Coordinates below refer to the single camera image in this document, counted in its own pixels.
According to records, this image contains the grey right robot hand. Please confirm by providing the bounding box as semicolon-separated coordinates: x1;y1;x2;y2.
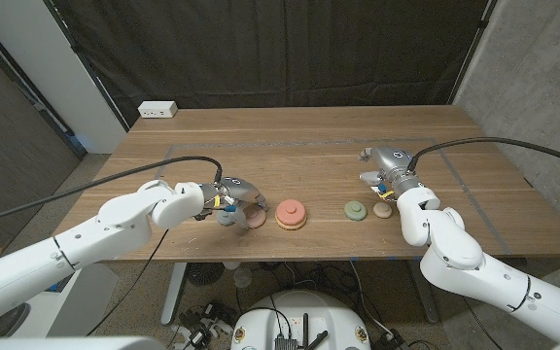
357;145;425;199

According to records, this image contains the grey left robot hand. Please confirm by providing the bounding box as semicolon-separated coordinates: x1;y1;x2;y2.
199;176;269;230

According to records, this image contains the dusty pink toy ring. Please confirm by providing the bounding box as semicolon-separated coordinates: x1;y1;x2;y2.
245;206;267;229

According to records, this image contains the coral red toy ring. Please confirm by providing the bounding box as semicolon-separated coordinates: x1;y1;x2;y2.
275;198;308;228

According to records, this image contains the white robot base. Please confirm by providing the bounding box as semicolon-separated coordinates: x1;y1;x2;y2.
230;290;372;350

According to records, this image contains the grey tape outline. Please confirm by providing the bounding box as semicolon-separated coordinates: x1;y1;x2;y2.
114;137;513;255

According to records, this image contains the clear plastic cup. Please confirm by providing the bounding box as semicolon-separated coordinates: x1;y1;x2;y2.
233;265;254;289

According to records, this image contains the black floor fan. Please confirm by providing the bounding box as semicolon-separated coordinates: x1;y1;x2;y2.
186;262;226;287

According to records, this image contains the white power strip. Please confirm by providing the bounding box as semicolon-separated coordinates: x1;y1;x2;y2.
137;100;179;120

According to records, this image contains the white table leg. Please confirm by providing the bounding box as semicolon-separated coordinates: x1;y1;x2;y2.
160;262;189;326

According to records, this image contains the grey table leg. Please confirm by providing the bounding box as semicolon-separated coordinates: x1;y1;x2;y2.
408;260;440;325

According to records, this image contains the black backdrop curtain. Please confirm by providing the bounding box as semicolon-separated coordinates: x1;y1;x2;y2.
49;0;498;128

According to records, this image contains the black floor power strip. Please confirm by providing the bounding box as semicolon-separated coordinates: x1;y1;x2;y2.
371;329;410;350

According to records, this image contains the black blue foot pedal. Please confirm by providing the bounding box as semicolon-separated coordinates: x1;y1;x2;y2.
45;277;76;294

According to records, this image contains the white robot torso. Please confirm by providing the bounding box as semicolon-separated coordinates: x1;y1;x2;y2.
0;335;167;350

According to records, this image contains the small blue-grey toy ring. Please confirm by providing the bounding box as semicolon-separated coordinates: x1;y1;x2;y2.
216;208;237;228

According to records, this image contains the small beige toy ring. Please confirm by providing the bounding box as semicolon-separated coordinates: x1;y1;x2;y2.
372;201;394;220

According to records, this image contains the green toy ring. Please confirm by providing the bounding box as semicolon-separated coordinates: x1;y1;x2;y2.
343;199;368;222

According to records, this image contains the large orange toy ring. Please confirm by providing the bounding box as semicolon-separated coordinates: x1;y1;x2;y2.
274;213;308;231

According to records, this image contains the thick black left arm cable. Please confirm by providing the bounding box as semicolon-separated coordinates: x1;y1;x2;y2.
0;155;225;229

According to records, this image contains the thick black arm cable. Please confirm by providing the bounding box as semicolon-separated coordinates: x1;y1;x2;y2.
0;155;225;229
405;136;560;173

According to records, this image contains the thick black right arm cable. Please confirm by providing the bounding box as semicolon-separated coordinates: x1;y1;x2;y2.
405;136;560;173

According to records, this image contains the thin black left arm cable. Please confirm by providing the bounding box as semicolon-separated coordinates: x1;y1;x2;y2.
87;228;172;336

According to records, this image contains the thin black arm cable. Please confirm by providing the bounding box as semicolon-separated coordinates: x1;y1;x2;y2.
87;228;172;336
462;295;504;350

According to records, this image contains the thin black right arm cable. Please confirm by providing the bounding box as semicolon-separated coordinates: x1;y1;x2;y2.
462;295;504;350

